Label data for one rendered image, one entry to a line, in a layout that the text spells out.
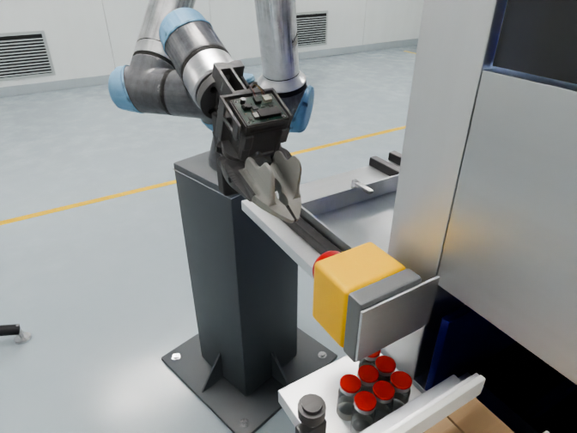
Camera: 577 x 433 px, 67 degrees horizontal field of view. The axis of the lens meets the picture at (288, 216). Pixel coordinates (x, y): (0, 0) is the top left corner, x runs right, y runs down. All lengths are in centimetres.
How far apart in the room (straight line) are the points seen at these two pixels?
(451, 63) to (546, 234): 14
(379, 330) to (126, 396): 135
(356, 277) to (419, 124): 14
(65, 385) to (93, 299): 45
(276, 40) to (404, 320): 72
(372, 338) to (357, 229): 36
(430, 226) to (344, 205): 41
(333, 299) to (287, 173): 18
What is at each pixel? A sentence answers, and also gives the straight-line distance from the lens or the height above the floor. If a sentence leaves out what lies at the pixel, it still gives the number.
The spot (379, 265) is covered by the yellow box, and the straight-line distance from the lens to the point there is 42.
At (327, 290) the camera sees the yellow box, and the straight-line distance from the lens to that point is 41.
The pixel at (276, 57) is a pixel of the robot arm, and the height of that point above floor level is 109.
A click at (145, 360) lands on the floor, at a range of 177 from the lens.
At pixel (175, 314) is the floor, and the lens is 191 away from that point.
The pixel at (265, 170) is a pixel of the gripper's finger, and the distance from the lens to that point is 48.
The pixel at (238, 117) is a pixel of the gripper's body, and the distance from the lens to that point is 51.
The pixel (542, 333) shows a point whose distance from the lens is 39.
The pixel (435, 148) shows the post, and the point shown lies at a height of 114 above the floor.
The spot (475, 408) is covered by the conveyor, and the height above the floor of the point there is 93.
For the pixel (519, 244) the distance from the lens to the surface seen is 37.
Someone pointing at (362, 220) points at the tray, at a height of 88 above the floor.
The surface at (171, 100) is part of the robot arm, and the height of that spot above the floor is 108.
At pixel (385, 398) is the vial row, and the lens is 45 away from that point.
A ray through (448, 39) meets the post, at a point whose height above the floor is 123.
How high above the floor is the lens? 128
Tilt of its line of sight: 31 degrees down
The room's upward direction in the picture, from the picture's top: straight up
